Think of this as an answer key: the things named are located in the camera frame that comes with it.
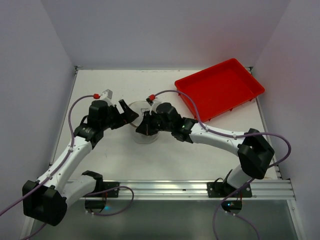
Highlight white mesh laundry bag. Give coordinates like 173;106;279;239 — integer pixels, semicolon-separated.
127;99;161;145

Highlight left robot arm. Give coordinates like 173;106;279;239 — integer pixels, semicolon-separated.
22;99;139;226

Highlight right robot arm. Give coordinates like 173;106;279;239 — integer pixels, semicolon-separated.
135;102;275;190

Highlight red plastic tray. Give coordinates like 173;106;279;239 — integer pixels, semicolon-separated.
174;58;265;122

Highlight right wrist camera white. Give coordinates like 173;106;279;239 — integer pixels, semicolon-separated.
146;94;162;115

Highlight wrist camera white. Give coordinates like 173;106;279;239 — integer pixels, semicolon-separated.
93;89;113;106
146;94;162;115

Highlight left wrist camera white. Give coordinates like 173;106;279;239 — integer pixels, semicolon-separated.
93;89;113;106

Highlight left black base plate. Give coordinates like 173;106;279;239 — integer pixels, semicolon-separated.
81;170;120;198

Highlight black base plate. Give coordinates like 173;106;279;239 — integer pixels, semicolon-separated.
206;170;253;199
81;170;120;198

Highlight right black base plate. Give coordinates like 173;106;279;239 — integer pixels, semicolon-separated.
206;170;253;199

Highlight aluminium mounting rail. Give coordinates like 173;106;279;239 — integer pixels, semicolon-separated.
118;179;296;201

